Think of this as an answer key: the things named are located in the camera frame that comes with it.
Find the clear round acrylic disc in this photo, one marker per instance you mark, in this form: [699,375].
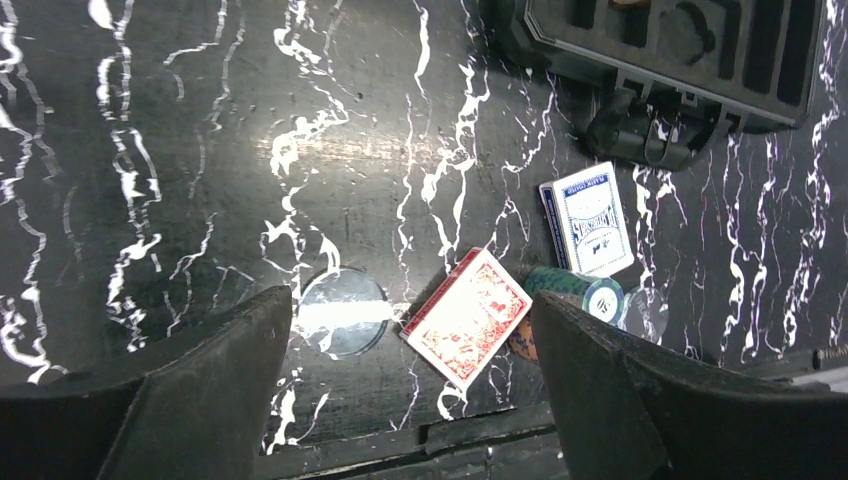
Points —
[343,313]

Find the green poker chip stack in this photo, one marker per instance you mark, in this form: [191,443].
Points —
[601,297]

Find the clear acrylic dealer button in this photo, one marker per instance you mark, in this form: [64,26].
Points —
[645,314]

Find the black poker set case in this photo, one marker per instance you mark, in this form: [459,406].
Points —
[678,75]

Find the blue playing card deck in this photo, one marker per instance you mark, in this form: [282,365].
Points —
[587,222]

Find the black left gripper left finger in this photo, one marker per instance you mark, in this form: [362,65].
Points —
[191,406]

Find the red playing card deck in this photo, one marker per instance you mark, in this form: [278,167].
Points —
[468,318]

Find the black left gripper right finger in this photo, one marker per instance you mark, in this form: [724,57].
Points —
[625,408]

